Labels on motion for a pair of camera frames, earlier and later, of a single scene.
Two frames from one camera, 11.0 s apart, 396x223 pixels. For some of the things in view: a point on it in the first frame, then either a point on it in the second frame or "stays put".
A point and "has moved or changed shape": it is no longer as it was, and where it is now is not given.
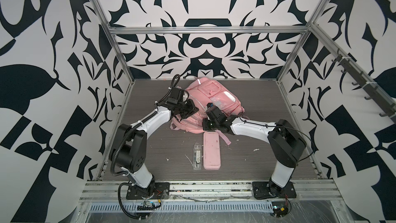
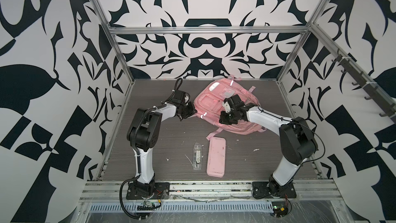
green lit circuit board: (280, 208) stays put
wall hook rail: (387, 107) stays put
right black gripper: (204, 125) → (222, 119)
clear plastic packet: (197, 156) stays put
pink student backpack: (203, 91) has moved or changed shape
